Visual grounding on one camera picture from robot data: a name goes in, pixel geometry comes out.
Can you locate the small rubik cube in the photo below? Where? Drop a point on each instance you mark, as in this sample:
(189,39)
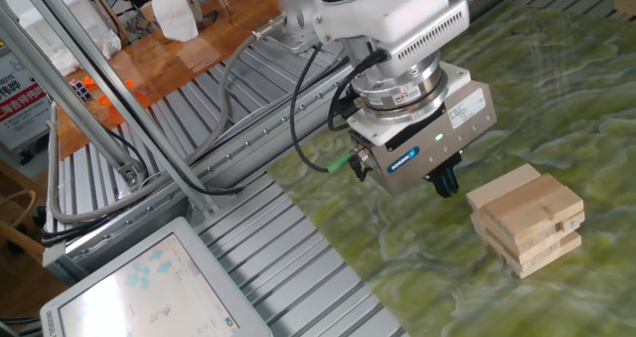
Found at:
(82,89)

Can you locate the white plastic bag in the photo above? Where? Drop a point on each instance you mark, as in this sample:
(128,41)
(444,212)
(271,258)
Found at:
(99,34)

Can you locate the silver force torque sensor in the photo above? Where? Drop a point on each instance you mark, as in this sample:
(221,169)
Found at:
(397,96)

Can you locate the white teach pendant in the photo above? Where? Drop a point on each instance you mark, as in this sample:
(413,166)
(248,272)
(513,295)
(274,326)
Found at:
(149,287)

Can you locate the grey flexible conduit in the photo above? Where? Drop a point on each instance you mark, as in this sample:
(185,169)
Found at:
(224,103)

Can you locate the brown wooden desk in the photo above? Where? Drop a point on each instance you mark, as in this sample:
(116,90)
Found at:
(164,63)

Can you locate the wooden jenga block marked seven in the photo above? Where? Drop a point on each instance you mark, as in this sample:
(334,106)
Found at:
(573,225)

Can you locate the silver Schunk gripper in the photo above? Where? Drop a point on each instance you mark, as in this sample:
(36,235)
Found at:
(427,153)

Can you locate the aluminium table rail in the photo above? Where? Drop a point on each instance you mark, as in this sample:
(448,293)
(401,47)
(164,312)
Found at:
(248,143)

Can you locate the white toilet paper roll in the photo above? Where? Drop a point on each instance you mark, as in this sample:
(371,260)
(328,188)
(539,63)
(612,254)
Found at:
(174,16)

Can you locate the silver post with flange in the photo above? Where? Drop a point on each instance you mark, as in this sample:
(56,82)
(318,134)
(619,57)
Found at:
(293,36)

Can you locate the white vented wrist housing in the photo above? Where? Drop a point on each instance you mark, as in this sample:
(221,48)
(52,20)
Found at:
(397,14)

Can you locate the orange plastic piece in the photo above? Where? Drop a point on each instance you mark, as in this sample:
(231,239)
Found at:
(142,100)
(90,82)

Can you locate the wooden jenga block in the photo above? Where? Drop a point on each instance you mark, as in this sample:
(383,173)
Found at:
(481,237)
(494,240)
(541,215)
(502,185)
(522,200)
(550,241)
(495,251)
(549,257)

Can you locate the wooden chair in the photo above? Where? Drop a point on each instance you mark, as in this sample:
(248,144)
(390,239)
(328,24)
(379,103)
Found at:
(20,240)

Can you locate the sign with red text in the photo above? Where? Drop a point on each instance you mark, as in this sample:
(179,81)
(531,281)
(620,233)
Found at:
(20,103)

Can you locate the aluminium frame bar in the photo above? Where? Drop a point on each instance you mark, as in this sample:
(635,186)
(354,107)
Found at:
(58,86)
(119,98)

